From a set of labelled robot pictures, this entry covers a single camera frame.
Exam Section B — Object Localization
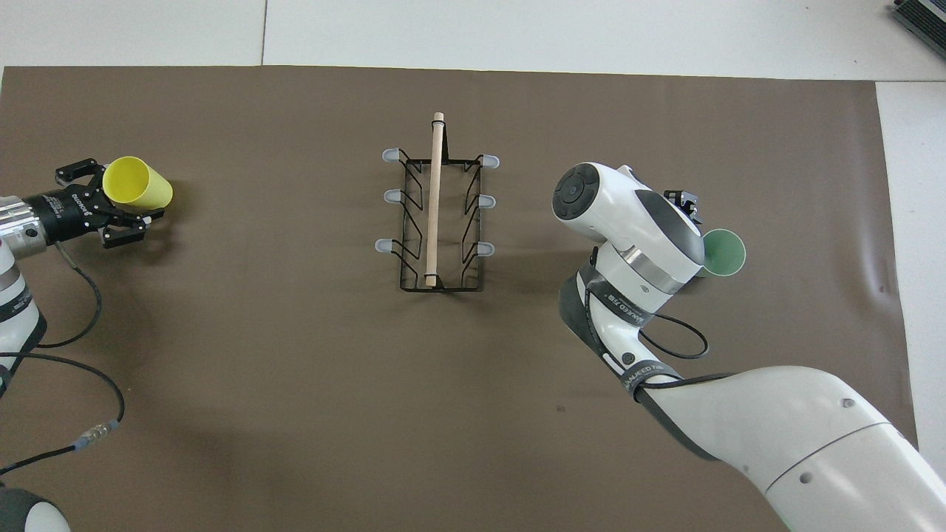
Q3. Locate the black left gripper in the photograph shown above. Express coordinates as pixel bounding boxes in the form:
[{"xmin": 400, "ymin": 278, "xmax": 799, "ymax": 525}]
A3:
[{"xmin": 24, "ymin": 157, "xmax": 166, "ymax": 250}]

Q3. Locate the yellow plastic cup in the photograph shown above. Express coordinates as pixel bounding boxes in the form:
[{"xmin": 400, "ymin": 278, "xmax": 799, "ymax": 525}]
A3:
[{"xmin": 102, "ymin": 156, "xmax": 174, "ymax": 211}]

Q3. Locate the green plastic cup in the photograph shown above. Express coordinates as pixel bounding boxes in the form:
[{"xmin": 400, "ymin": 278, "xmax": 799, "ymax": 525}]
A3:
[{"xmin": 698, "ymin": 228, "xmax": 747, "ymax": 279}]

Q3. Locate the brown table mat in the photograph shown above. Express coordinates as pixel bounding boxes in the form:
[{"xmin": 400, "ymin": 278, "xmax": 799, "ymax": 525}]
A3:
[{"xmin": 0, "ymin": 65, "xmax": 919, "ymax": 532}]

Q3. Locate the grey ribbed device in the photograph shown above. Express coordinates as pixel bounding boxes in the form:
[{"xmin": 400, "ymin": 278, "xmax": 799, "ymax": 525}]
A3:
[{"xmin": 889, "ymin": 0, "xmax": 946, "ymax": 61}]

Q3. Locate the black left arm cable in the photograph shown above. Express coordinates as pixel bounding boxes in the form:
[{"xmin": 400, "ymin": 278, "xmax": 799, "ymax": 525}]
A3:
[{"xmin": 0, "ymin": 240, "xmax": 126, "ymax": 477}]

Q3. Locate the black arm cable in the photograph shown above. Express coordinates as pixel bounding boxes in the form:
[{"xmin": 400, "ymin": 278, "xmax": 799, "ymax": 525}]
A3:
[
  {"xmin": 0, "ymin": 240, "xmax": 126, "ymax": 477},
  {"xmin": 584, "ymin": 255, "xmax": 732, "ymax": 389}
]

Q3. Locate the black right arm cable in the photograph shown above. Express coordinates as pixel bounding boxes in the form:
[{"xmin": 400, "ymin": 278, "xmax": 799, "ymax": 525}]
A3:
[{"xmin": 584, "ymin": 255, "xmax": 732, "ymax": 389}]

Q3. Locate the black wire cup rack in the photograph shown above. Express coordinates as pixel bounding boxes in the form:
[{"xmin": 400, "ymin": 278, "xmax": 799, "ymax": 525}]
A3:
[{"xmin": 375, "ymin": 112, "xmax": 501, "ymax": 293}]

